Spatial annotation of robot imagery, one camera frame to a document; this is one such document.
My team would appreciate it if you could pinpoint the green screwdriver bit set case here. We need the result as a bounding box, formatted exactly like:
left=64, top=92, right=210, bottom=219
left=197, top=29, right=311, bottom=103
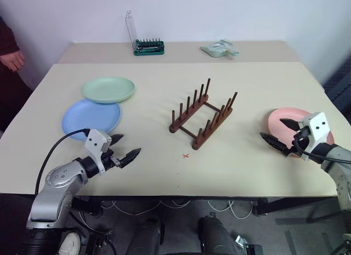
left=125, top=10, right=166, bottom=56

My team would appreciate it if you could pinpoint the black ribbed object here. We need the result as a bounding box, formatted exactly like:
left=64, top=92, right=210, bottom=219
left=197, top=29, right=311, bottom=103
left=322, top=59, right=351, bottom=113

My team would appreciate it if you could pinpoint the bystander bare hand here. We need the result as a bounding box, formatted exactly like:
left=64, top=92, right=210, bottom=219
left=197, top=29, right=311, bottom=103
left=0, top=50, right=25, bottom=72

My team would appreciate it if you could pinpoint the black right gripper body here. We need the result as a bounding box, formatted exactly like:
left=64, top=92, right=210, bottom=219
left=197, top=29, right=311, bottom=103
left=285, top=127, right=310, bottom=157

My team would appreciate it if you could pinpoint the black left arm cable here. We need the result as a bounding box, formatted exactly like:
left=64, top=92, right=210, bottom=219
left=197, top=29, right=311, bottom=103
left=35, top=128, right=90, bottom=196

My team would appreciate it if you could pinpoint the clear plastic bag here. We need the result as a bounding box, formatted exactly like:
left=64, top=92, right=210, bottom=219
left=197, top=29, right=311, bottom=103
left=199, top=38, right=241, bottom=60

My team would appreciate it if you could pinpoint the pink red plastic plate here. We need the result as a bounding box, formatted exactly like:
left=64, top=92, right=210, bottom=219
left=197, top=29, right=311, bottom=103
left=268, top=107, right=335, bottom=158

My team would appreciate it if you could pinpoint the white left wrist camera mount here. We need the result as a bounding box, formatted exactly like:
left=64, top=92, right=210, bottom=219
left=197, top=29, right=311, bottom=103
left=84, top=128, right=113, bottom=175

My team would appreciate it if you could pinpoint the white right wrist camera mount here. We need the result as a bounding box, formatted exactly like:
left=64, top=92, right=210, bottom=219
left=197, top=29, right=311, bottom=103
left=298, top=111, right=331, bottom=160

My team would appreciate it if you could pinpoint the blue plastic plate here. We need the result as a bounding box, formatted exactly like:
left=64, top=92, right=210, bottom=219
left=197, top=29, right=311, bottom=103
left=61, top=98, right=122, bottom=141

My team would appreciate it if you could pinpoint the green plastic plate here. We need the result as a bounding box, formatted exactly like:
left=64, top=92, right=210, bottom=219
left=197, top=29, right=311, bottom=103
left=81, top=77, right=136, bottom=104

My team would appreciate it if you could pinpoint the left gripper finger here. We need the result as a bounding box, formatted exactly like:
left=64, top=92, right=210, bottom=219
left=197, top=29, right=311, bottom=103
left=120, top=148, right=142, bottom=168
left=110, top=133, right=124, bottom=148

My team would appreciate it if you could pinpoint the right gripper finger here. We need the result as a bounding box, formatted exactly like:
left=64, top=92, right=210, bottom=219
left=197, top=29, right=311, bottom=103
left=279, top=118, right=301, bottom=132
left=259, top=132, right=296, bottom=157

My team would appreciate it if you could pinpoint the brown wooden dish rack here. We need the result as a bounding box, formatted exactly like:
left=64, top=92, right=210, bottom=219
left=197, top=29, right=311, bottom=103
left=168, top=77, right=239, bottom=151

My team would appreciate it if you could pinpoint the dark rounded shape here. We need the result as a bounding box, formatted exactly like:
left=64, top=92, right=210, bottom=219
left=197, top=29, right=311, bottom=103
left=128, top=216, right=165, bottom=255
left=197, top=215, right=239, bottom=255

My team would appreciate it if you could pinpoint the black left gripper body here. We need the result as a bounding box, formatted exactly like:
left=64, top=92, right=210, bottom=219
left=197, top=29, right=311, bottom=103
left=100, top=146, right=123, bottom=170

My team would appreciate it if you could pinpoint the white round wheel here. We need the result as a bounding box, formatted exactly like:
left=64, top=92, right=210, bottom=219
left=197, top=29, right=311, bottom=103
left=59, top=230, right=82, bottom=255

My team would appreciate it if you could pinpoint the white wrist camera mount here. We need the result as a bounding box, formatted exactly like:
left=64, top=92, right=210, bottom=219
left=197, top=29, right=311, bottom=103
left=298, top=111, right=331, bottom=160
left=84, top=128, right=113, bottom=175

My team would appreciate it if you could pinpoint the dark red bystander sleeve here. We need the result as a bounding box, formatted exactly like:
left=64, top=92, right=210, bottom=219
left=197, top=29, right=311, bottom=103
left=0, top=16, right=21, bottom=58

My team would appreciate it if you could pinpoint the white floor cable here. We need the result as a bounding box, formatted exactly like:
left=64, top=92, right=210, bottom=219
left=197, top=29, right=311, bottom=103
left=207, top=199, right=253, bottom=219
left=101, top=199, right=193, bottom=215

